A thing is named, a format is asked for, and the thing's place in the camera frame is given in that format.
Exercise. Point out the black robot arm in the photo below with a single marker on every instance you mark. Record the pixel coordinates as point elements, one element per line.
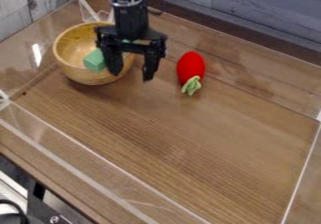
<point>132,35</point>

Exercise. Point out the clear acrylic tray wall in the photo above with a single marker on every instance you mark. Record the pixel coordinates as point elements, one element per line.
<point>109,195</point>

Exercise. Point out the black metal clamp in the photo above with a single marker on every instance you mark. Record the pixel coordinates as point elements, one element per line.
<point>40,212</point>

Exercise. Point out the brown wooden bowl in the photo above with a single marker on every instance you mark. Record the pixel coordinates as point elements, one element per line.
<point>73,46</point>

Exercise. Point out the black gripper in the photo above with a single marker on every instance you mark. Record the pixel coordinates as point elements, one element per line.
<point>131,35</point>

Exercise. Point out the red toy strawberry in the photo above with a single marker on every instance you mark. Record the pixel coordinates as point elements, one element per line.
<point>191,72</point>

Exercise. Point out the green rectangular block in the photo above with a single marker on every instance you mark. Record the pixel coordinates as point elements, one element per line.
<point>94,60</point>

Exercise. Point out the clear acrylic stand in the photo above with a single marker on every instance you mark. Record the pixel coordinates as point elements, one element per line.
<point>94,16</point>

